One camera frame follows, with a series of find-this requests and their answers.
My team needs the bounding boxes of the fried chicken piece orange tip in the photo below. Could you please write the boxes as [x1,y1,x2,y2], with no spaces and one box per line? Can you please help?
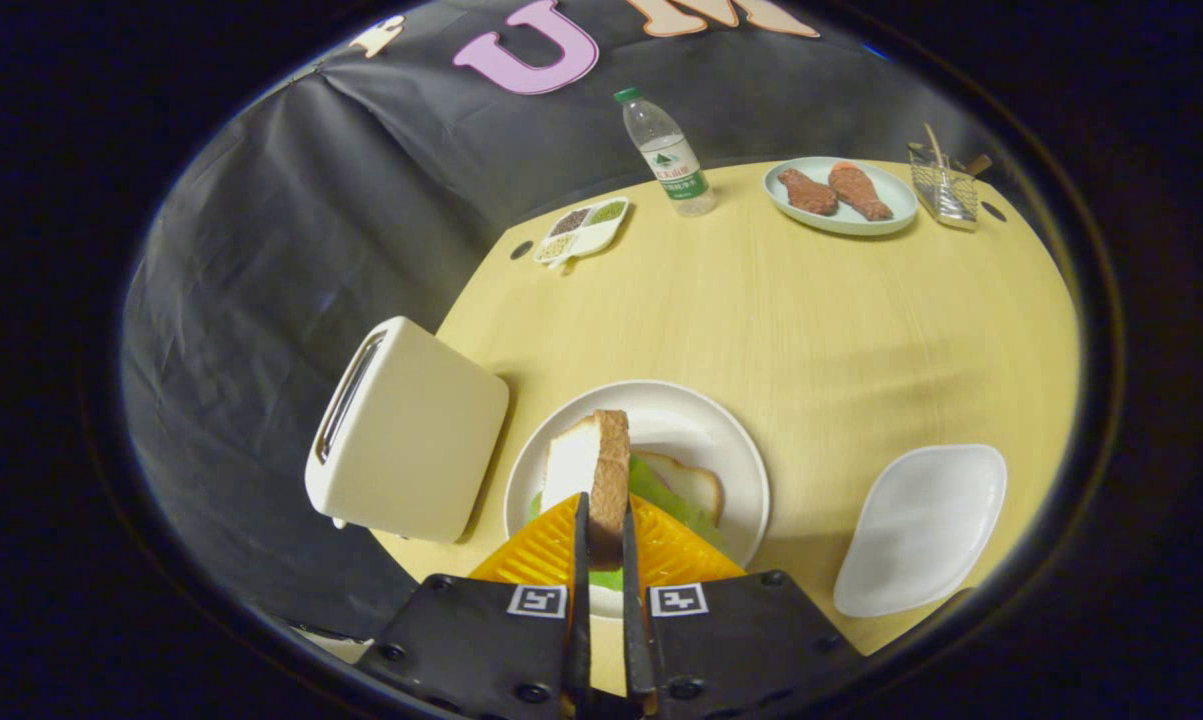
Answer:
[828,162,894,222]

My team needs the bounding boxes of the thick toast slice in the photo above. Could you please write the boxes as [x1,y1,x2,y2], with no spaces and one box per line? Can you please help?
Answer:
[633,450,725,521]

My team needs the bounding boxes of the white toaster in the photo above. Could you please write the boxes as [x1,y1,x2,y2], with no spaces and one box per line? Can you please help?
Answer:
[304,316,511,544]

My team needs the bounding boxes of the black backdrop cloth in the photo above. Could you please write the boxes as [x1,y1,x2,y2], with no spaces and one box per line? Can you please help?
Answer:
[121,0,1062,641]

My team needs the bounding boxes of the round white plate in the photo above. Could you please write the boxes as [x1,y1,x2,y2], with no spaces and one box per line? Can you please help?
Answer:
[503,380,771,621]

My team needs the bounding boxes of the brown fried chicken piece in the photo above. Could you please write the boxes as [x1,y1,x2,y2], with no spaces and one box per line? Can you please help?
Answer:
[778,168,840,216]

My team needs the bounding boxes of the clear water bottle green cap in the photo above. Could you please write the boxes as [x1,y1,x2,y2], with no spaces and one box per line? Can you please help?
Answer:
[614,87,718,218]

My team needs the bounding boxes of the wooden utensils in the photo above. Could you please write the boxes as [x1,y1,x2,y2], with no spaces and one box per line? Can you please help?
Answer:
[923,123,992,176]

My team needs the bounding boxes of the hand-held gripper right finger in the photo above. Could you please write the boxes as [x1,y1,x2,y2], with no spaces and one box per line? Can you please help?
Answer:
[621,495,867,720]

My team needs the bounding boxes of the green lettuce leaf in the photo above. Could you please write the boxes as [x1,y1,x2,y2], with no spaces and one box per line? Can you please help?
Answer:
[531,455,727,591]

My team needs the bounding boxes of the white leaf-shaped plate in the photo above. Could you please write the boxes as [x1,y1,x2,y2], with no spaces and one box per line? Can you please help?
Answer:
[833,444,1008,618]

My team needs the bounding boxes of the plain bread slice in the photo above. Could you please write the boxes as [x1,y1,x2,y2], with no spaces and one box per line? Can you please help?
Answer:
[541,409,632,571]

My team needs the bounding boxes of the white divided grain dish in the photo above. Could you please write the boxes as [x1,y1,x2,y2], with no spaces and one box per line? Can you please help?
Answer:
[533,197,630,269]

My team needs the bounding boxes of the pale blue oval plate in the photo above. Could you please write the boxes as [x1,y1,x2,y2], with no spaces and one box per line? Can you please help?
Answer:
[763,156,919,237]

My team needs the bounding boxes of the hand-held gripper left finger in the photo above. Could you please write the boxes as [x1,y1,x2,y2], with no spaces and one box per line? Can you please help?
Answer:
[356,492,594,720]

